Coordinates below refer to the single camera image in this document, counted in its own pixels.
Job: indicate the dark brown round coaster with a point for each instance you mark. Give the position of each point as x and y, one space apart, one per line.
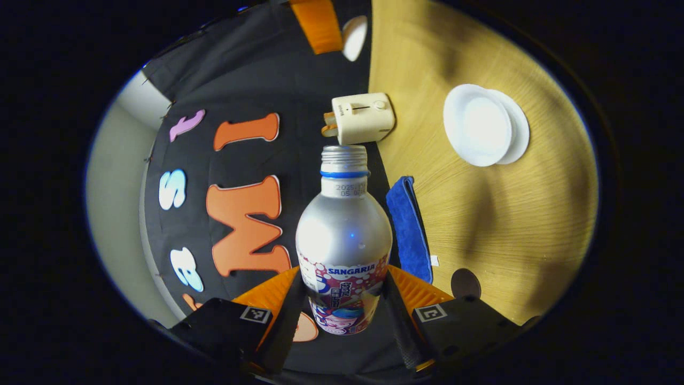
466 283

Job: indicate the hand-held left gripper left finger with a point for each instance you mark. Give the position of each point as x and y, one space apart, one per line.
283 326

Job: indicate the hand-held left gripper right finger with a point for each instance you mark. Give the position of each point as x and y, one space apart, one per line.
401 331

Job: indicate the white teacup lid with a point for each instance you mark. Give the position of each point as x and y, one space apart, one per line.
354 37

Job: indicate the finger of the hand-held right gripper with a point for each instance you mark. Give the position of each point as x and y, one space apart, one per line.
318 27

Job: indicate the black backdrop cloth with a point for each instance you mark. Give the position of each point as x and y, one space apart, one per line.
256 80

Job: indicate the white saucer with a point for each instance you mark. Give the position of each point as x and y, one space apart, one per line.
522 131

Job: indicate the cream toaster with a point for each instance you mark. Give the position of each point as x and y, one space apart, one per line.
363 120

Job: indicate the blue folded towel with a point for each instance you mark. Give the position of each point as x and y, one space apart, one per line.
409 230

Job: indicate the silver water bottle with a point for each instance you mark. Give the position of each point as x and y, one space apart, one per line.
342 230

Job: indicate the white teacup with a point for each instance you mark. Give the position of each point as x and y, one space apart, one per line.
475 125

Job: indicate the brown toast slice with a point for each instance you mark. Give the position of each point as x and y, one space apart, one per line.
329 130
329 118

